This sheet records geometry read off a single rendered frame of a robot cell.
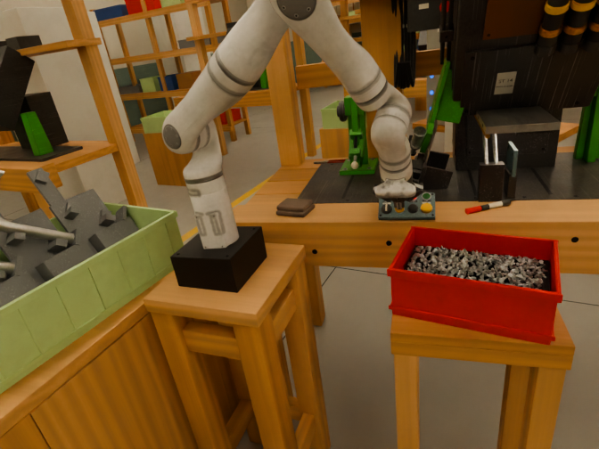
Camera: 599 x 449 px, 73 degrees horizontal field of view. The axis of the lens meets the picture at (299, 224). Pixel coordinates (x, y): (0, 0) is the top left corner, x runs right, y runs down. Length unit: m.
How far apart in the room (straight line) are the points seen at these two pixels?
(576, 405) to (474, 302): 1.14
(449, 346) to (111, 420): 0.85
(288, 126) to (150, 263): 0.83
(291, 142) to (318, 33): 1.09
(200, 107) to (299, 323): 0.69
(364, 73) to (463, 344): 0.56
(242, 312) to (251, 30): 0.57
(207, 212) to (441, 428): 1.22
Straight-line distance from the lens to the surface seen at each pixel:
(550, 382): 1.00
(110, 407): 1.22
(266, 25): 0.78
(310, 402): 1.46
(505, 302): 0.88
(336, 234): 1.17
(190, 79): 7.02
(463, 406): 1.85
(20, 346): 1.10
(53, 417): 1.13
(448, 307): 0.90
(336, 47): 0.72
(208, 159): 0.98
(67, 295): 1.12
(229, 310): 0.95
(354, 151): 1.48
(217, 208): 0.98
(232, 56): 0.78
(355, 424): 1.77
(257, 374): 1.06
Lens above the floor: 1.39
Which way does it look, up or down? 25 degrees down
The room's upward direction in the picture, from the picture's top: 8 degrees counter-clockwise
